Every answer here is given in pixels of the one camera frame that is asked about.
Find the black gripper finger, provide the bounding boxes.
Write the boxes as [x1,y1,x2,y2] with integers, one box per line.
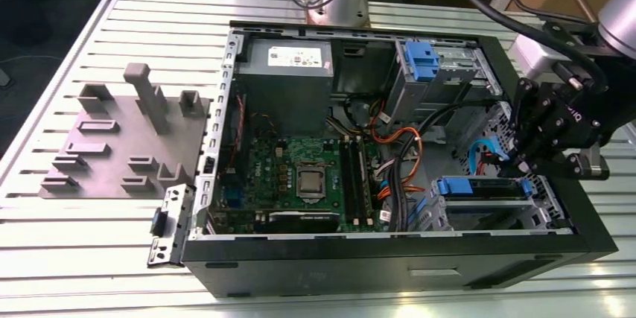
[510,77,554,163]
[499,134,574,180]

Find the metal disk bay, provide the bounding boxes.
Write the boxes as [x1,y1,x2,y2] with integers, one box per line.
[431,175,566,232]

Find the grey metal drive cage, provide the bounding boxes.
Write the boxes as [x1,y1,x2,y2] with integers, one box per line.
[386,37,502,122]

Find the blue drive latch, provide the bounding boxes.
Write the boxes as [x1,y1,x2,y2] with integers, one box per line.
[405,40,443,83]

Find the RAM stick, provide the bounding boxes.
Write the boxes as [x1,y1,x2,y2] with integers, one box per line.
[355,136,377,224]
[341,135,362,226]

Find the silver CPU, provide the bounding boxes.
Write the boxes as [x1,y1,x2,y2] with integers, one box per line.
[298,171,329,194]

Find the CPU socket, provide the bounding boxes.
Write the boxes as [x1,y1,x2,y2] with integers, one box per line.
[295,160,334,206]

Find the silver power supply unit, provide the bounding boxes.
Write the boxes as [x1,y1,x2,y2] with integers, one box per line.
[233,37,335,137]

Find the black open PC case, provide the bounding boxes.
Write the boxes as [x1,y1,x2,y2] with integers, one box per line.
[181,19,621,299]

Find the black graphics card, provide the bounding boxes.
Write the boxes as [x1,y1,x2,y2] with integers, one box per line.
[253,210,343,234]

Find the green motherboard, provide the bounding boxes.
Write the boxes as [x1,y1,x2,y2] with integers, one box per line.
[209,135,389,234]

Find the black case fan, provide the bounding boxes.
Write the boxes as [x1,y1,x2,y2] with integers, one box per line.
[218,83,253,187]

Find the blue video connector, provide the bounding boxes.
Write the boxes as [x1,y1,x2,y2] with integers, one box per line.
[151,207,170,236]

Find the grey plastic parts rack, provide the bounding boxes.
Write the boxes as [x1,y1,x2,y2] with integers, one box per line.
[38,63,213,203]

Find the blue flat wire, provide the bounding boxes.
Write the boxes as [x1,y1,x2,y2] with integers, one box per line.
[469,138,514,177]

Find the orange yellow power wires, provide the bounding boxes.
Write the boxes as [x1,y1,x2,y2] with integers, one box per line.
[370,127,427,202]

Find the black cable bundle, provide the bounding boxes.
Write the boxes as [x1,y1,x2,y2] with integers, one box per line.
[385,98,503,232]

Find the thin coloured fan wire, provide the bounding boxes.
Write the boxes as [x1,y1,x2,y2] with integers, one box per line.
[250,110,279,136]

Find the red black twisted wire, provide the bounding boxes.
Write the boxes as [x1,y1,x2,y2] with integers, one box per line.
[233,92,249,176]

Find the grey metal rear bracket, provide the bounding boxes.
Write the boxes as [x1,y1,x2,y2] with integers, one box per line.
[147,182,199,269]

